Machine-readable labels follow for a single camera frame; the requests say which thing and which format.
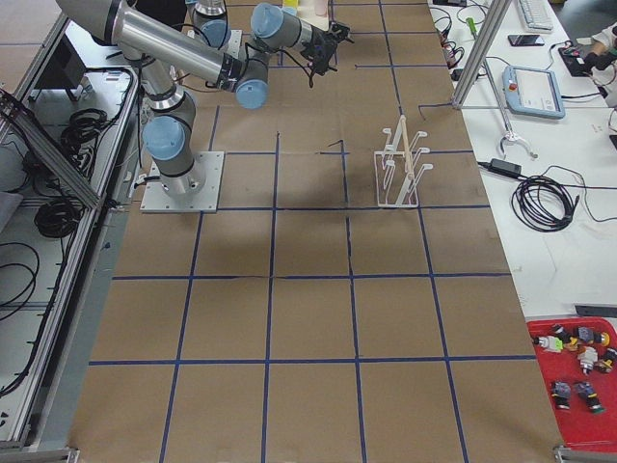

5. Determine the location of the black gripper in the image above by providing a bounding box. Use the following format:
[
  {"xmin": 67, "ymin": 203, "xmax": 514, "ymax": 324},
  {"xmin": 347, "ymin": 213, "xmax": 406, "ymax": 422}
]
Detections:
[{"xmin": 301, "ymin": 21, "xmax": 354, "ymax": 77}]

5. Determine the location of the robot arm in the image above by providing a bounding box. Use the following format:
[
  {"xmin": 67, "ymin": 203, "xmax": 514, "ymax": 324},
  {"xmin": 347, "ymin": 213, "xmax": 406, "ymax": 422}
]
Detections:
[
  {"xmin": 58, "ymin": 1, "xmax": 268, "ymax": 198},
  {"xmin": 187, "ymin": 1, "xmax": 351, "ymax": 77}
]

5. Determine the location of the pink plastic cup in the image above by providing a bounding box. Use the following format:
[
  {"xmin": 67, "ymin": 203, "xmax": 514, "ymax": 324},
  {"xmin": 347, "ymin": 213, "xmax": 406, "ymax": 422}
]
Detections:
[{"xmin": 313, "ymin": 0, "xmax": 329, "ymax": 17}]

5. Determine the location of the cream plastic tray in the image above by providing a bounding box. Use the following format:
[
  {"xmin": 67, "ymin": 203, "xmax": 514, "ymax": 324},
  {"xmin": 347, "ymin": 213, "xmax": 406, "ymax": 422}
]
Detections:
[{"xmin": 297, "ymin": 0, "xmax": 330, "ymax": 25}]

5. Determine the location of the reacher grabber tool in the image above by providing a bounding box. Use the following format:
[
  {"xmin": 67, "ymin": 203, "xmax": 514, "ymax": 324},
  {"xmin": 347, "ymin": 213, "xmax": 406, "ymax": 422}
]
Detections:
[{"xmin": 483, "ymin": 57, "xmax": 540, "ymax": 161}]

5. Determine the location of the blue teach pendant tablet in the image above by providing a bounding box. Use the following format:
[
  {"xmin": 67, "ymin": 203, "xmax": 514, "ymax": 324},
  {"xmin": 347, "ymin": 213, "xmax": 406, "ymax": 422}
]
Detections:
[{"xmin": 502, "ymin": 66, "xmax": 565, "ymax": 120}]

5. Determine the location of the black power adapter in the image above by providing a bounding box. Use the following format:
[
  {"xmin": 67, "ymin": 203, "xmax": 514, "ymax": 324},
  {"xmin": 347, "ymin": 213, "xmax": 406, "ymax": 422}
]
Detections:
[{"xmin": 488, "ymin": 158, "xmax": 522, "ymax": 178}]

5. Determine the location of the red parts tray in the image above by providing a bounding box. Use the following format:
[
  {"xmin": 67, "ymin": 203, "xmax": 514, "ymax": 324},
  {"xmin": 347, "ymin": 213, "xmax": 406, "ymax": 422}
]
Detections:
[{"xmin": 527, "ymin": 317, "xmax": 616, "ymax": 453}]

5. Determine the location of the white wire cup rack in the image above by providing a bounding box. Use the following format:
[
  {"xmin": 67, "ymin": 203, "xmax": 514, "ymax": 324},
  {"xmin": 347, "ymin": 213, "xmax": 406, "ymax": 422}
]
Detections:
[{"xmin": 373, "ymin": 115, "xmax": 434, "ymax": 208}]

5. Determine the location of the aluminium frame post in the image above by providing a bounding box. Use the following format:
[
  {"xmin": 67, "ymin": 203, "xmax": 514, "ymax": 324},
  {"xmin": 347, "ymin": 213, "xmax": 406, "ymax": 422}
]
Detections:
[{"xmin": 452, "ymin": 0, "xmax": 510, "ymax": 109}]

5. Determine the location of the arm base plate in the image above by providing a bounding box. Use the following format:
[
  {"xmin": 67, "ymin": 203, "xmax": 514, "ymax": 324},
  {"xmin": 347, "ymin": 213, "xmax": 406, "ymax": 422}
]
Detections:
[{"xmin": 141, "ymin": 151, "xmax": 225, "ymax": 213}]

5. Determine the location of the coiled black cable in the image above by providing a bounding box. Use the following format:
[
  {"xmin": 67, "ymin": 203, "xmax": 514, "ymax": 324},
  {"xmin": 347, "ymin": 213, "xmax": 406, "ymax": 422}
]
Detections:
[{"xmin": 510, "ymin": 166, "xmax": 587, "ymax": 234}]

